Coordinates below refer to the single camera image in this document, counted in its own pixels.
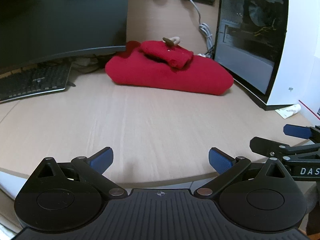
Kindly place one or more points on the black computer monitor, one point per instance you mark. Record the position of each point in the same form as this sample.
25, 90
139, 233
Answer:
62, 17

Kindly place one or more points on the red knit sweater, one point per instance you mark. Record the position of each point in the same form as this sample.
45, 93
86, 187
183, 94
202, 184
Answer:
170, 72

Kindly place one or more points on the white tube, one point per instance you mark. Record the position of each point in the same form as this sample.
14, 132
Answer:
288, 111

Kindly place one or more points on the beige and brown sweater ornament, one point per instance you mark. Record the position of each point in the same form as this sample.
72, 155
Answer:
172, 41

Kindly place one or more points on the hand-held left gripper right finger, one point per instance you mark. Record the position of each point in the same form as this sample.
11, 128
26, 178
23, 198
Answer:
221, 160

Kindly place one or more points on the white plug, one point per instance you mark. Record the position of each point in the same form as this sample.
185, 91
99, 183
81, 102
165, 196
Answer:
202, 55

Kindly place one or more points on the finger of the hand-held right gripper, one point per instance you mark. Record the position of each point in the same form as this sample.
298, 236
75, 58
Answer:
265, 147
296, 131

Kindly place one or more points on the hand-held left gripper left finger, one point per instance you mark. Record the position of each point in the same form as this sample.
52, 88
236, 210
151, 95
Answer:
101, 160

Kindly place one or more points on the white computer case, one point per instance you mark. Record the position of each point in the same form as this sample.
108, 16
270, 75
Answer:
265, 42

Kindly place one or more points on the white box with red stripe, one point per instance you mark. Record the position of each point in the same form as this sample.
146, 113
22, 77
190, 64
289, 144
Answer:
312, 105

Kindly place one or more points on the black keyboard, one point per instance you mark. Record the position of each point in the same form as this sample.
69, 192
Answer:
32, 80

